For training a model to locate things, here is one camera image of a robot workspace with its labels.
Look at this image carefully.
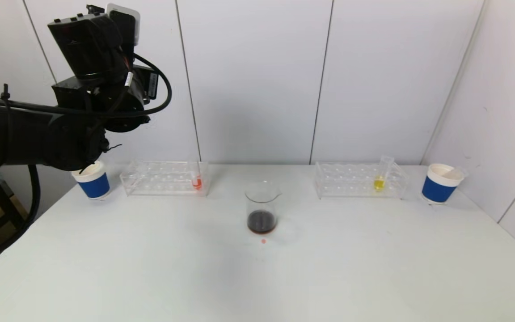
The clear glass beaker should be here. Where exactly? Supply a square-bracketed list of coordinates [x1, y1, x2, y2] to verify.
[245, 181, 283, 236]

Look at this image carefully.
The clear acrylic test tube rack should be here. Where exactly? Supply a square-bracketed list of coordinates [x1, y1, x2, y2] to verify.
[314, 161, 409, 200]
[120, 161, 210, 197]

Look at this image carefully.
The yellow pigment test tube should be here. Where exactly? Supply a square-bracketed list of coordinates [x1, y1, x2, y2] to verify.
[372, 155, 395, 192]

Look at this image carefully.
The blue and white paper cup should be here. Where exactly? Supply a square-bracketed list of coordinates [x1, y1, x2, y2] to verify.
[72, 161, 111, 201]
[421, 163, 465, 205]

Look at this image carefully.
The white wrist camera with mount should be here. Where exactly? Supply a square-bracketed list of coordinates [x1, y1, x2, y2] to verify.
[106, 4, 141, 46]

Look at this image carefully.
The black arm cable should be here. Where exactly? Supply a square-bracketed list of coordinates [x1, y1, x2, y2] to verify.
[0, 164, 42, 265]

